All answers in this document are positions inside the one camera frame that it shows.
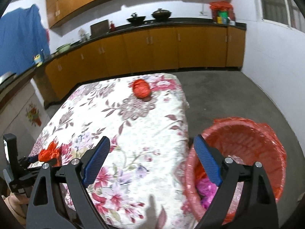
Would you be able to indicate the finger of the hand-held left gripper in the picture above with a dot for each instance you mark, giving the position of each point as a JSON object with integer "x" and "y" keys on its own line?
{"x": 32, "y": 159}

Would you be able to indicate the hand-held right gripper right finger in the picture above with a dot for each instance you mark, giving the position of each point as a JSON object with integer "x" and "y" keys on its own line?
{"x": 207, "y": 162}

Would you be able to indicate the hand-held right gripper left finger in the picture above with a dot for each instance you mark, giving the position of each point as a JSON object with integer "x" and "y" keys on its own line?
{"x": 97, "y": 162}

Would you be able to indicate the small red bag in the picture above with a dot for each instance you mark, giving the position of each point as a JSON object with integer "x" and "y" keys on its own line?
{"x": 48, "y": 153}

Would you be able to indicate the purple plastic bag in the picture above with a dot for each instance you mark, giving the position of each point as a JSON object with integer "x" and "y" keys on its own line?
{"x": 206, "y": 189}

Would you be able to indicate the red lined waste basket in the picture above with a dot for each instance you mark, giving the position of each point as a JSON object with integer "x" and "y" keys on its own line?
{"x": 238, "y": 136}

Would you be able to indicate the person's left hand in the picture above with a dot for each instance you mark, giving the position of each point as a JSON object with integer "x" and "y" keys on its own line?
{"x": 14, "y": 206}

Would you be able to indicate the floral tablecloth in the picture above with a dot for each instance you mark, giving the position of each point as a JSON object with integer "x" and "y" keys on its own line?
{"x": 119, "y": 114}

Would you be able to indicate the white cabinet with flower sticker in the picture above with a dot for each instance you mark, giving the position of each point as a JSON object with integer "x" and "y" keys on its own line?
{"x": 23, "y": 105}

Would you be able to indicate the red plastic bag ball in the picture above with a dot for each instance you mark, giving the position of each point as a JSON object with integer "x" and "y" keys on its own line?
{"x": 141, "y": 88}

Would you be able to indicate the yellow and blue box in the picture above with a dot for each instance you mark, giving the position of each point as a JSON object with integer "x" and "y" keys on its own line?
{"x": 38, "y": 60}

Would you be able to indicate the green enamel pot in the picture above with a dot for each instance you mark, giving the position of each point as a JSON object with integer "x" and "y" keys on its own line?
{"x": 63, "y": 48}

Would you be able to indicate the blue hanging cloth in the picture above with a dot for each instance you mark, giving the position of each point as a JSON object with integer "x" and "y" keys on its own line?
{"x": 21, "y": 38}

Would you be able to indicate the orange base cabinets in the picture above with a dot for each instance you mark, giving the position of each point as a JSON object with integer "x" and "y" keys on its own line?
{"x": 154, "y": 50}

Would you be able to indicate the clear glass jar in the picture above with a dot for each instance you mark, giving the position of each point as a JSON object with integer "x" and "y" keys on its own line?
{"x": 83, "y": 35}

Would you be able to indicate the brown cutting board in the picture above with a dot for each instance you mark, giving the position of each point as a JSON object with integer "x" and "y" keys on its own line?
{"x": 99, "y": 28}

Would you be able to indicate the red bottle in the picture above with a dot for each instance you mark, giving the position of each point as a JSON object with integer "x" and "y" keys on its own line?
{"x": 112, "y": 26}

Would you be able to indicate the white cup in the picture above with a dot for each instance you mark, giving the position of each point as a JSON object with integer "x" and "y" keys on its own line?
{"x": 232, "y": 23}

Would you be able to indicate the black kitchen countertop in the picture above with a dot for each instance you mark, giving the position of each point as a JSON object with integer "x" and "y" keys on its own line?
{"x": 166, "y": 24}

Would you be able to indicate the green container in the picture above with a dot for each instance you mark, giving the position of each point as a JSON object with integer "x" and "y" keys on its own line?
{"x": 222, "y": 15}

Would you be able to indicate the black wok with lid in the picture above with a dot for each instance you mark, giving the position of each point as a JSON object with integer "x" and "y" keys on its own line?
{"x": 161, "y": 14}

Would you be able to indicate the red bag over shelf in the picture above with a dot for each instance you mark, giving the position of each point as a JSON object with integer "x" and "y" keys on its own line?
{"x": 221, "y": 6}

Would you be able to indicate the barred window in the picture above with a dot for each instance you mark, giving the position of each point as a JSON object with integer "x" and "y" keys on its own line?
{"x": 278, "y": 2}

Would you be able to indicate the long orange wall cabinet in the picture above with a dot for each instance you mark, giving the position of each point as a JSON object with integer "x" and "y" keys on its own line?
{"x": 76, "y": 2}

